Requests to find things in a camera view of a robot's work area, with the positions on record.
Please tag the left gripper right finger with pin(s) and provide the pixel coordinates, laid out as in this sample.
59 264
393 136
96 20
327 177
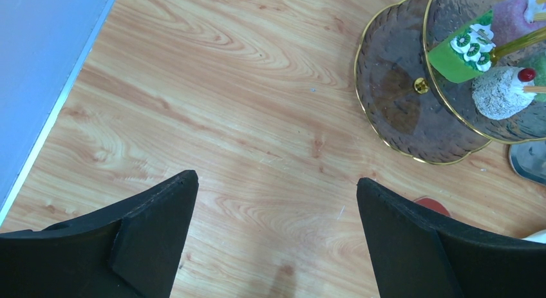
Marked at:
417 252

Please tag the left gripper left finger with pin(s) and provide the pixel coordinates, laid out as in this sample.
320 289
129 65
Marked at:
131 248

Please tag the three-tier glass cake stand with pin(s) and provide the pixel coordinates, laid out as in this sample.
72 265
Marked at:
412 107

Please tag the metal baking tray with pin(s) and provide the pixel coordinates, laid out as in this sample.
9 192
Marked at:
528 160

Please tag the white cupcake with cherry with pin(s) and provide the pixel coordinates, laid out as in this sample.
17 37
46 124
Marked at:
499 93

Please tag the green cake slice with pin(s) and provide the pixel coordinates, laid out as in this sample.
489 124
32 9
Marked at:
466 53

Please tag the green cupcake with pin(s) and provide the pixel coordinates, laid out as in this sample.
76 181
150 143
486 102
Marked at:
537 62

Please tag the red round coaster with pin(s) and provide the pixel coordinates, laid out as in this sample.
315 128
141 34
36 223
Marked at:
432 204

